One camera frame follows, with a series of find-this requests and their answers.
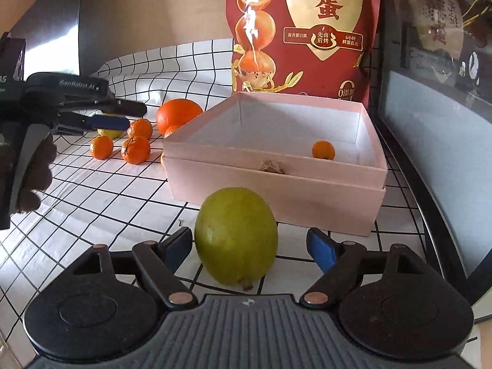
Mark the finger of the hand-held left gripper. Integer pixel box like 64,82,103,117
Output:
48,111,132,136
58,97,148,118

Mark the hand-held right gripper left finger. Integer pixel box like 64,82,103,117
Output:
72,227,195,311

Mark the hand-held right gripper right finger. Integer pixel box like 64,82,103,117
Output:
299,228,422,310

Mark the small tangerine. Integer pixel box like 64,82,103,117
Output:
121,136,151,164
311,140,336,161
90,135,115,161
128,118,153,141

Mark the large orange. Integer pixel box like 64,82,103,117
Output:
156,99,204,134

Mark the large green lemon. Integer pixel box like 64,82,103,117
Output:
194,187,279,292

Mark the pink cardboard box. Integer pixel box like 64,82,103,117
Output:
161,91,388,238

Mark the person's left hand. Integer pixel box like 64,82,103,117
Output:
0,133,58,215

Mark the grey metal appliance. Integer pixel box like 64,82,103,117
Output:
0,0,86,83

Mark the white black checked tablecloth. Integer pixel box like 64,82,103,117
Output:
0,38,477,354

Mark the black monitor screen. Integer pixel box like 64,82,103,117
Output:
367,0,492,325

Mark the red snack bag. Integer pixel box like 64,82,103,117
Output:
224,0,383,110

